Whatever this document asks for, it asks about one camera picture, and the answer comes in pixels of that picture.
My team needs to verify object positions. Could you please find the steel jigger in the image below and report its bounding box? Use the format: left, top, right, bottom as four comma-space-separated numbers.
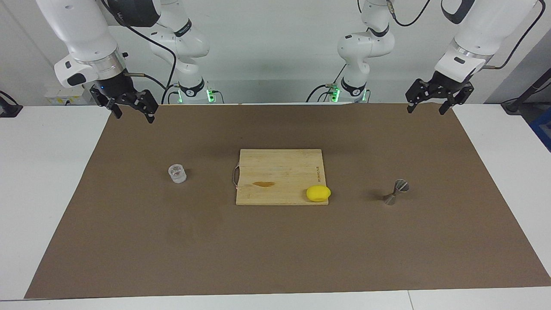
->
383, 179, 409, 206

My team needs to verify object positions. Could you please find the white wall socket box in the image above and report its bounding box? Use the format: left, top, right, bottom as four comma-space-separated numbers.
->
45, 84, 89, 106

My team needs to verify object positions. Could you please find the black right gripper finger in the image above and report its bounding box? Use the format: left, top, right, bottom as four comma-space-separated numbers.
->
90, 85, 123, 119
125, 90, 159, 124

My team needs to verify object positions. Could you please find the yellow lemon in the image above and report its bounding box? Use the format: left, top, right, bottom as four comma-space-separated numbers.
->
306, 185, 331, 203

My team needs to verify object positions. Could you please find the bamboo cutting board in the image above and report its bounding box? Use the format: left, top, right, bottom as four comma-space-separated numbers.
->
232, 149, 329, 206

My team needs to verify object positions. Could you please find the black stand leg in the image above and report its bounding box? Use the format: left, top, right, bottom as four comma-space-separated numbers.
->
501, 69, 551, 115

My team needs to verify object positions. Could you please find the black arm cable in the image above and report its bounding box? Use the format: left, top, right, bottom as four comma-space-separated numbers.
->
386, 0, 546, 70
101, 0, 179, 105

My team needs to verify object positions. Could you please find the clear glass cup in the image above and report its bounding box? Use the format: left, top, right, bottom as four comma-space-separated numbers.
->
168, 164, 187, 184

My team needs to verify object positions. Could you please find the brown table mat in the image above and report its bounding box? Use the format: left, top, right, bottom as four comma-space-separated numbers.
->
24, 102, 551, 299

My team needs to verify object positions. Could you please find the black clamp mount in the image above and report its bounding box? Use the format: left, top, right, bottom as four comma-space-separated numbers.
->
0, 90, 23, 118

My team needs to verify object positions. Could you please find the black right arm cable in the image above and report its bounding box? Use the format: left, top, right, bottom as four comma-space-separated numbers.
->
101, 0, 179, 105

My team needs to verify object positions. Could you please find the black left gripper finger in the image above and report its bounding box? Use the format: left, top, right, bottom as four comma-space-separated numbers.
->
406, 79, 433, 114
439, 83, 475, 115

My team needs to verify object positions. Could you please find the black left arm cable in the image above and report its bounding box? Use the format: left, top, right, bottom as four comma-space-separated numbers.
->
386, 0, 546, 70

